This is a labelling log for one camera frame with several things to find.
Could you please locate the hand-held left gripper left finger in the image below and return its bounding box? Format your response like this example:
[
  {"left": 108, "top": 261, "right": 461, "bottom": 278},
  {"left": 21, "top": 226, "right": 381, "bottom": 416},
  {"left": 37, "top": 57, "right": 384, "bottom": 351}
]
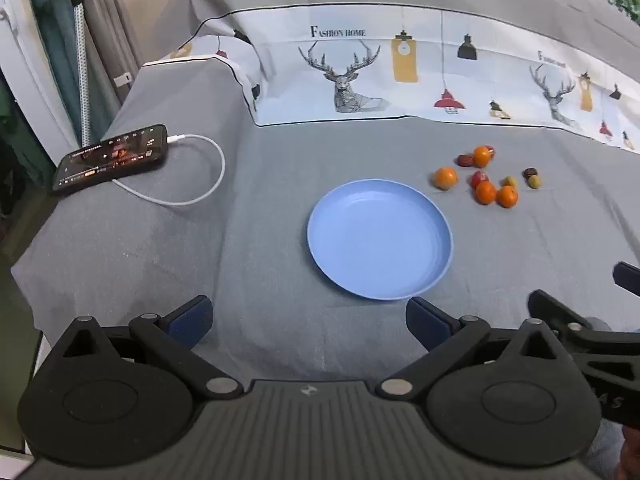
[{"left": 47, "top": 295, "right": 246, "bottom": 402}]

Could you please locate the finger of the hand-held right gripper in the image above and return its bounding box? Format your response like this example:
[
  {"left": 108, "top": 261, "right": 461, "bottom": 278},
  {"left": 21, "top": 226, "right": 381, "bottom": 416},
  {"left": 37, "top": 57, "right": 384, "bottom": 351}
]
[
  {"left": 528, "top": 289, "right": 608, "bottom": 356},
  {"left": 613, "top": 261, "right": 640, "bottom": 297}
]

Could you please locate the light blue plate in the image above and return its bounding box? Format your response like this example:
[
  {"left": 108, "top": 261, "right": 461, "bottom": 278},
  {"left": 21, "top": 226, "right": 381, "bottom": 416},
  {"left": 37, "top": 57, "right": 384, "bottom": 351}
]
[{"left": 306, "top": 179, "right": 455, "bottom": 302}]

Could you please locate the black smartphone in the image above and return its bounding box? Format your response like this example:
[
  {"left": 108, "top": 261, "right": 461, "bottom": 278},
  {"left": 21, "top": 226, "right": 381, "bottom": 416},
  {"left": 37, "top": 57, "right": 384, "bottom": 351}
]
[{"left": 52, "top": 124, "right": 170, "bottom": 196}]

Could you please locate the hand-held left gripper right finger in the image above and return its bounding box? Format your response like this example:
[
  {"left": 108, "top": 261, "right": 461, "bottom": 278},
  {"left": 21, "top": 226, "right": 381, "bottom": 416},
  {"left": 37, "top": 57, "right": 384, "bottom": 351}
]
[{"left": 375, "top": 296, "right": 581, "bottom": 403}]

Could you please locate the patterned pole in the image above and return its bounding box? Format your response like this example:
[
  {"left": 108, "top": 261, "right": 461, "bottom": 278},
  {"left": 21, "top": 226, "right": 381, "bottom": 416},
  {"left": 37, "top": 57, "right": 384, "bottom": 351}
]
[{"left": 59, "top": 0, "right": 93, "bottom": 147}]

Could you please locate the deer and lamp printed cloth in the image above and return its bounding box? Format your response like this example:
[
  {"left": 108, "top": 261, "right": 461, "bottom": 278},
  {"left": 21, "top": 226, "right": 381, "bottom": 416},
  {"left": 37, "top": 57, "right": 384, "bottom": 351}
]
[{"left": 142, "top": 4, "right": 640, "bottom": 155}]

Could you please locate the teal curtain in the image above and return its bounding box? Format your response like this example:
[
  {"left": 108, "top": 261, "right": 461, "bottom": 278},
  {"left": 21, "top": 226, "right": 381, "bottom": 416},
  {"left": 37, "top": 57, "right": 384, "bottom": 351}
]
[{"left": 25, "top": 0, "right": 83, "bottom": 141}]

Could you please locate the grey bed sheet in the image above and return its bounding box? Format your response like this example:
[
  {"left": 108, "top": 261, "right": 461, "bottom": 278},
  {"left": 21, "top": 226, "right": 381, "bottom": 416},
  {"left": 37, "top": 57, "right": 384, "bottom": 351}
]
[{"left": 11, "top": 57, "right": 640, "bottom": 480}]

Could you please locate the grey curtain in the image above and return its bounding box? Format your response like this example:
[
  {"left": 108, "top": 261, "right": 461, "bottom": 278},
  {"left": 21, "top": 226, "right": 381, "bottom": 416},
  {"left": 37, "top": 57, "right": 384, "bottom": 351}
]
[{"left": 75, "top": 0, "right": 146, "bottom": 121}]

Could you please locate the white charging cable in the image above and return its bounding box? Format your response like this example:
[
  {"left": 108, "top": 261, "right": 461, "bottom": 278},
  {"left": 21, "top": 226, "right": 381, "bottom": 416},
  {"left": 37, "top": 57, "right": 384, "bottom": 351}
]
[{"left": 111, "top": 133, "right": 227, "bottom": 207}]

